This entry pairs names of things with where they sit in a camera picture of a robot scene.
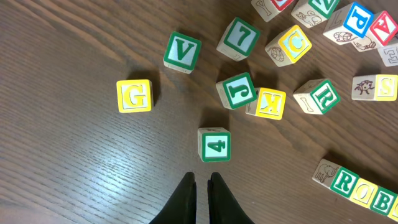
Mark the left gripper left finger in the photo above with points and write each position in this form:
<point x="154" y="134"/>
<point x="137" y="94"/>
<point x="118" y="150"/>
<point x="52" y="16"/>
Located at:
<point x="181" y="207"/>

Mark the yellow G block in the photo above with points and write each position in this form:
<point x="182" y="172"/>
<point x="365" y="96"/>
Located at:
<point x="134" y="96"/>

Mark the green V block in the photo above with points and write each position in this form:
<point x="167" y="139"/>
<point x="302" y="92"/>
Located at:
<point x="182" y="53"/>

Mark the yellow K block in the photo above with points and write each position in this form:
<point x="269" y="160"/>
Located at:
<point x="269" y="104"/>

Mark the yellow O block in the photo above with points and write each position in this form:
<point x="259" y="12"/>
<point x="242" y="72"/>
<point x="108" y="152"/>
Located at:
<point x="363" y="193"/>
<point x="393" y="214"/>

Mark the blue L block upper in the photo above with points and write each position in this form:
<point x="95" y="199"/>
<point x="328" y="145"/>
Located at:
<point x="389" y="54"/>

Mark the yellow C block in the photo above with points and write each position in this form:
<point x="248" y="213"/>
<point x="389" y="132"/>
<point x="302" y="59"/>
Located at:
<point x="288" y="47"/>

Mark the blue P block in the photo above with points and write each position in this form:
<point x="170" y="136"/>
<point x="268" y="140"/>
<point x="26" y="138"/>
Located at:
<point x="348" y="23"/>

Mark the red U block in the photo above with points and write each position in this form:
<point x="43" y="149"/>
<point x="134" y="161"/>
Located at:
<point x="268" y="9"/>

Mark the green 7 block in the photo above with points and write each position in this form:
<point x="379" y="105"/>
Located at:
<point x="238" y="40"/>

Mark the green 4 block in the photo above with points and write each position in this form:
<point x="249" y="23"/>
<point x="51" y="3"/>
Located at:
<point x="214" y="144"/>

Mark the green J block left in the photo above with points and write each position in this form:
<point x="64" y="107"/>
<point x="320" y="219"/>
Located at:
<point x="236" y="91"/>

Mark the green R block placed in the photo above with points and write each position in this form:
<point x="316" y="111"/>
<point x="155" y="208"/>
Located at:
<point x="335" y="177"/>

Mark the green B block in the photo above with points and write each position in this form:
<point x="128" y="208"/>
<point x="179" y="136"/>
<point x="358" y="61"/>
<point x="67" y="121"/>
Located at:
<point x="383" y="201"/>

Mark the green Z block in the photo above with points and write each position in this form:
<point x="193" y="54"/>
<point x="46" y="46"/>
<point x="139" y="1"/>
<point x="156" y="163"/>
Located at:
<point x="313" y="12"/>

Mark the yellow S block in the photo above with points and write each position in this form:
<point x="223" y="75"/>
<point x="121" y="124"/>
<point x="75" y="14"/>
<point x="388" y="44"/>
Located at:
<point x="379" y="87"/>

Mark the red A block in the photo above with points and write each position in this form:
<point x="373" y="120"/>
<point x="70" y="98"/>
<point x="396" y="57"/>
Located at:
<point x="380" y="32"/>

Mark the green R block left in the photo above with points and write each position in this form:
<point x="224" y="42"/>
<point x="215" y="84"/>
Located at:
<point x="317" y="96"/>

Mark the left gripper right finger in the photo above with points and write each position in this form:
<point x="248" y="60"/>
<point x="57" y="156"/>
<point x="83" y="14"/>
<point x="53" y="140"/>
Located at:
<point x="223" y="207"/>

